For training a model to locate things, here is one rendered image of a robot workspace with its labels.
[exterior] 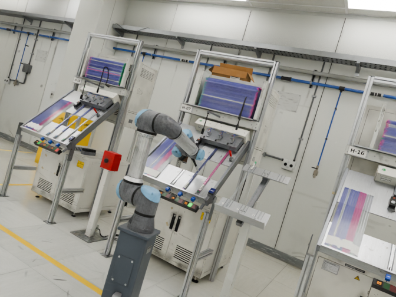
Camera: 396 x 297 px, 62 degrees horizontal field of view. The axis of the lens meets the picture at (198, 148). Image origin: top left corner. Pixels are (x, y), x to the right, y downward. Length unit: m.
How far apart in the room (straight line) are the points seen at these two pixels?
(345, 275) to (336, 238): 0.37
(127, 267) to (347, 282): 1.41
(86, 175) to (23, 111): 3.93
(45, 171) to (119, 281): 2.16
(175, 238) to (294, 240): 1.79
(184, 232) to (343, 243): 1.23
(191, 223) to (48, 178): 1.74
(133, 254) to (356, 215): 1.37
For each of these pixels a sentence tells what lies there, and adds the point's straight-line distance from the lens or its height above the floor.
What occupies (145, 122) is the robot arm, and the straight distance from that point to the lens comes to 1.82.
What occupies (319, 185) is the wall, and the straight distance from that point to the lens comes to 4.07.
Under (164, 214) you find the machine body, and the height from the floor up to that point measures 0.42.
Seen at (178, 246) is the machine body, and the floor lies 0.22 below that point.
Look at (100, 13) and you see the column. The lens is 5.54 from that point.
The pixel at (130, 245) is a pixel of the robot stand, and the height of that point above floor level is 0.47.
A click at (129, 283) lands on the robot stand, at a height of 0.29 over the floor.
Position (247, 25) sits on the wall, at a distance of 4.75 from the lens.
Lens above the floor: 1.13
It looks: 2 degrees down
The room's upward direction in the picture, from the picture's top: 17 degrees clockwise
